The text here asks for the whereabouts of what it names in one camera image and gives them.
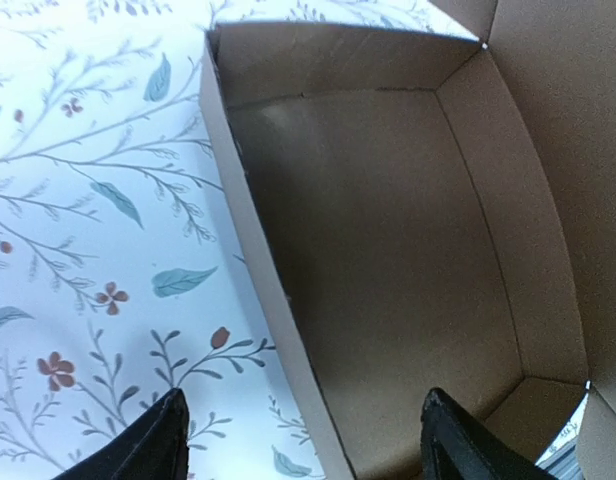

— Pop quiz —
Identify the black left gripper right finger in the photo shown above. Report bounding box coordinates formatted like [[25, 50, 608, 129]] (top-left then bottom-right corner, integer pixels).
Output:
[[420, 388, 553, 480]]

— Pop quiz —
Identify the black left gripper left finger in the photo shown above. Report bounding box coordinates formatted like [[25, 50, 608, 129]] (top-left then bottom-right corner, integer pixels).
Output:
[[56, 388, 189, 480]]

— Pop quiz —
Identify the brown cardboard box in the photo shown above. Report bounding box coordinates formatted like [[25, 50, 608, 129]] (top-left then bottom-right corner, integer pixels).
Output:
[[200, 1, 616, 479]]

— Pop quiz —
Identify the floral patterned table mat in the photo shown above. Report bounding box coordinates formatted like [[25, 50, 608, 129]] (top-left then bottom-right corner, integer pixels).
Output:
[[0, 1, 468, 479]]

